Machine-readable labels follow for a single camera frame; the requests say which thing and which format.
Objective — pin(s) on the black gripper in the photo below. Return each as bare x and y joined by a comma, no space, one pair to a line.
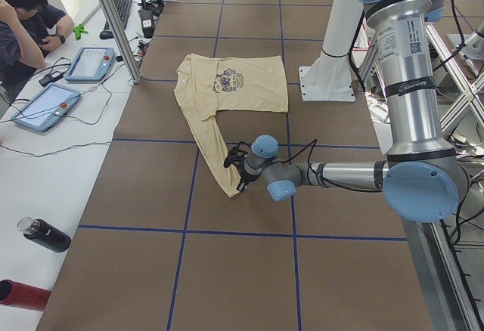
246,175

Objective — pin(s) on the cream long-sleeve printed t-shirt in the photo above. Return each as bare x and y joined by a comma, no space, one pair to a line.
206,86

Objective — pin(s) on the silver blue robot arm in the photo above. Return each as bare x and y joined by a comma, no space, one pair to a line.
420,178

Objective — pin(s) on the black keyboard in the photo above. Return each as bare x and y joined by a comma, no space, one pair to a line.
124,9

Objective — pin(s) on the green plastic clamp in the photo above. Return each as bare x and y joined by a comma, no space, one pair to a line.
78,31

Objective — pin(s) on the far blue teach pendant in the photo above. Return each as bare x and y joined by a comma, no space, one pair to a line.
91,64

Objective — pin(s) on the blue teach pendant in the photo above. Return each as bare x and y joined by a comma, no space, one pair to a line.
47,108
91,64

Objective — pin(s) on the seated person in dark shirt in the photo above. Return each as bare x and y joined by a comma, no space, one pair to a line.
30,30

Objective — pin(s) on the near blue teach pendant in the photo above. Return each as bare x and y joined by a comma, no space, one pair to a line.
47,108

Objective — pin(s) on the black water bottle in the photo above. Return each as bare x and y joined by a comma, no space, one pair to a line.
41,232

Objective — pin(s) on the red water bottle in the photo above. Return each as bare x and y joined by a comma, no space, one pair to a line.
21,295

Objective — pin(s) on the wrist black camera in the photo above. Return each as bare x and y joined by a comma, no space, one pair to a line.
236,156

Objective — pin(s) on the aluminium frame post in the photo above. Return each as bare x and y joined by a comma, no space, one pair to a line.
122,42

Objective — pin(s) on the aluminium frame rack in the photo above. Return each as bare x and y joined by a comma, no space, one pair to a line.
452,306

